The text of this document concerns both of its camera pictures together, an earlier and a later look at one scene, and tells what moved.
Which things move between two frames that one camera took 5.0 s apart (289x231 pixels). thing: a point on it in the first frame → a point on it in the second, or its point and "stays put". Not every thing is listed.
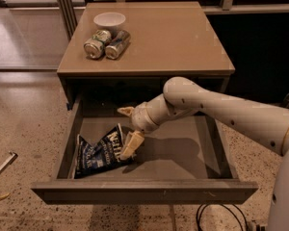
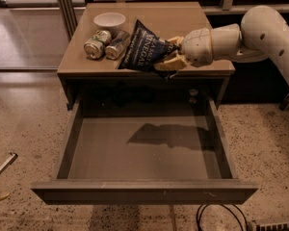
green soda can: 93,48 stays put
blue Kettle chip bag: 91,161 → 146,50
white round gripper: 141,118 → 197,46
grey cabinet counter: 169,39 stays put
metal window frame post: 65,6 stays put
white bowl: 109,20 stays put
